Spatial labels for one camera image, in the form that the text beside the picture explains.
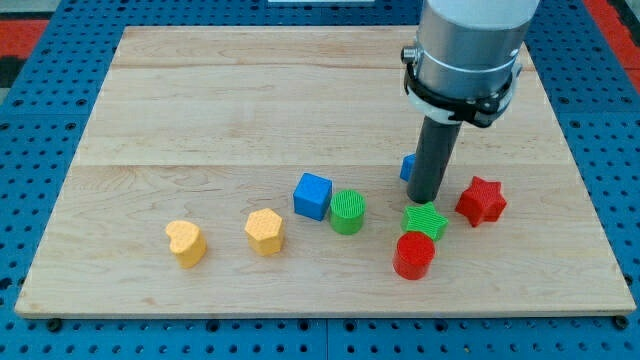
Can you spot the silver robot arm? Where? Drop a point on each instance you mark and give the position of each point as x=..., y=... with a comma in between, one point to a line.
x=461, y=68

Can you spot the blue triangle block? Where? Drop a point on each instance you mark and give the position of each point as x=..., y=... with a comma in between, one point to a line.
x=407, y=167

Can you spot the yellow hexagon block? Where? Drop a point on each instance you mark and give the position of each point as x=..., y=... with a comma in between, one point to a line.
x=265, y=231

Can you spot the yellow heart block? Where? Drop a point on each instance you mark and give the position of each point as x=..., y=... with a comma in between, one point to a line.
x=186, y=242

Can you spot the red cylinder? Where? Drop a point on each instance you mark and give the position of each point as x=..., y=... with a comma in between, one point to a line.
x=413, y=255

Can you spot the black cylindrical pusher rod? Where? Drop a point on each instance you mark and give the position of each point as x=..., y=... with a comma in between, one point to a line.
x=434, y=148

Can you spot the wooden board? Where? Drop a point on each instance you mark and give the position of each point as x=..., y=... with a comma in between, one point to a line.
x=208, y=124

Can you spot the red star block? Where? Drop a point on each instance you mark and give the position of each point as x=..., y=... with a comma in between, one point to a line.
x=482, y=201

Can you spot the green star block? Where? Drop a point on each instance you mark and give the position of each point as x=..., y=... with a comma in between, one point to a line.
x=425, y=219

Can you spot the green cylinder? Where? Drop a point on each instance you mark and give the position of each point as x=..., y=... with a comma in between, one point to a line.
x=347, y=210

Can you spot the blue cube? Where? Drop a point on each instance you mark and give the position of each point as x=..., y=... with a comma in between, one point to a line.
x=312, y=196

